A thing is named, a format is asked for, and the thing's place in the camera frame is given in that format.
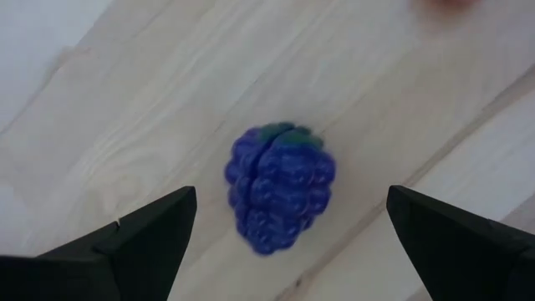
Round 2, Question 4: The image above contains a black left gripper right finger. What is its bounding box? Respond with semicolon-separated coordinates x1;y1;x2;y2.
385;184;535;301

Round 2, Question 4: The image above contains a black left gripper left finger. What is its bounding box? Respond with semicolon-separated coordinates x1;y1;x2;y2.
0;186;198;301

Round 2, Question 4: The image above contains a blue toy grape bunch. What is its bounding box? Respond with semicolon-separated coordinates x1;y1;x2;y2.
223;120;338;257

